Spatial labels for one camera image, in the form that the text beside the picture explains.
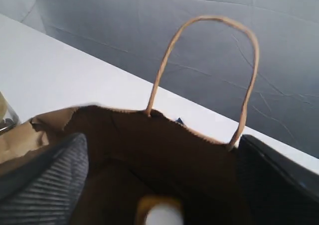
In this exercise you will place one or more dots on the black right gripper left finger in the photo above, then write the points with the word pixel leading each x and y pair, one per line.
pixel 46 187

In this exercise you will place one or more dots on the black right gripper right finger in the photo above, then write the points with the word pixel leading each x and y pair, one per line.
pixel 278 190

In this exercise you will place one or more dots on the white bottle with yellow label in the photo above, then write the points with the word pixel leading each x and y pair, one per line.
pixel 159 210

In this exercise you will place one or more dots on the brown paper pouch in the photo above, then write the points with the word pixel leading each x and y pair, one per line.
pixel 133 154

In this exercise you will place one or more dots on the clear jar with yellow lid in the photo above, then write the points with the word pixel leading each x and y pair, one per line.
pixel 8 117

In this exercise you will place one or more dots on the white backdrop cloth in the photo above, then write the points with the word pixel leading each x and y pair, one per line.
pixel 211 63

